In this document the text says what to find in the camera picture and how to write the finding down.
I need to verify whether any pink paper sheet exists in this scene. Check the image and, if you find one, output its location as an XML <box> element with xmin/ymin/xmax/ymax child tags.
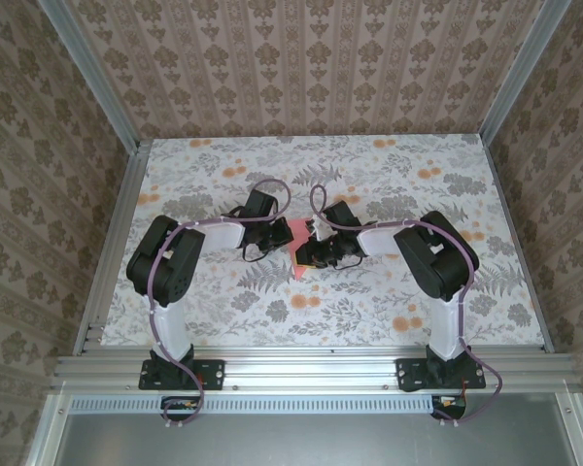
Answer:
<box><xmin>287</xmin><ymin>217</ymin><xmax>318</xmax><ymax>283</ymax></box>

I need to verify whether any floral patterned table cover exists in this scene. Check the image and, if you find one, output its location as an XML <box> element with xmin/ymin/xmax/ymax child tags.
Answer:
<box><xmin>99</xmin><ymin>135</ymin><xmax>548</xmax><ymax>350</ymax></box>

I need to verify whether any grey metal panel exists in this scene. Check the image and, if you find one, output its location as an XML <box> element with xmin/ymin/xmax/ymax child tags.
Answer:
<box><xmin>26</xmin><ymin>392</ymin><xmax>583</xmax><ymax>466</ymax></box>

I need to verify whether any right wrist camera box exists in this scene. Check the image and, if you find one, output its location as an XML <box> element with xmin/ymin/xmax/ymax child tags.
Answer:
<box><xmin>306</xmin><ymin>215</ymin><xmax>332</xmax><ymax>243</ymax></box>

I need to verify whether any aluminium frame cross rail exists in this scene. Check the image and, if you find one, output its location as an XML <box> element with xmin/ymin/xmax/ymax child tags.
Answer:
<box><xmin>51</xmin><ymin>351</ymin><xmax>582</xmax><ymax>392</ymax></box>

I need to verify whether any aluminium frame side rail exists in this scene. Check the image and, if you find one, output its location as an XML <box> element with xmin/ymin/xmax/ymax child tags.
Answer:
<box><xmin>71</xmin><ymin>139</ymin><xmax>153</xmax><ymax>356</ymax></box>
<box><xmin>479</xmin><ymin>135</ymin><xmax>558</xmax><ymax>354</ymax></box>

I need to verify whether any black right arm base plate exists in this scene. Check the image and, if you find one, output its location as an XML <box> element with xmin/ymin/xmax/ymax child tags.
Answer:
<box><xmin>396</xmin><ymin>357</ymin><xmax>487</xmax><ymax>392</ymax></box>

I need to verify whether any slotted grey cable duct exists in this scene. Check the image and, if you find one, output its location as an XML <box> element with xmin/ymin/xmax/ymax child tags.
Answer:
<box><xmin>70</xmin><ymin>393</ymin><xmax>438</xmax><ymax>415</ymax></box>

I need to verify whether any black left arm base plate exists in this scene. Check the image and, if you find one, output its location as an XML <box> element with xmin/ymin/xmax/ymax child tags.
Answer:
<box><xmin>139</xmin><ymin>357</ymin><xmax>225</xmax><ymax>390</ymax></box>

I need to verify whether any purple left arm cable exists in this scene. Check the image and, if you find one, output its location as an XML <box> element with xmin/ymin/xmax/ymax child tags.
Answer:
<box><xmin>145</xmin><ymin>178</ymin><xmax>292</xmax><ymax>431</ymax></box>

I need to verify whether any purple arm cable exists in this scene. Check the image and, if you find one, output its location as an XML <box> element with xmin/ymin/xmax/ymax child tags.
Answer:
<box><xmin>145</xmin><ymin>178</ymin><xmax>292</xmax><ymax>431</ymax></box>
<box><xmin>309</xmin><ymin>183</ymin><xmax>505</xmax><ymax>428</ymax></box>

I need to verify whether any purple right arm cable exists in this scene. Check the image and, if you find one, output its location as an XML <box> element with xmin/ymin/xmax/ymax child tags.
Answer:
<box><xmin>309</xmin><ymin>183</ymin><xmax>505</xmax><ymax>428</ymax></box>

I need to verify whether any aluminium frame post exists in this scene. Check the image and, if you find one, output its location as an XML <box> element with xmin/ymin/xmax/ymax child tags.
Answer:
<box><xmin>478</xmin><ymin>0</ymin><xmax>575</xmax><ymax>145</ymax></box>
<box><xmin>42</xmin><ymin>0</ymin><xmax>142</xmax><ymax>154</ymax></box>

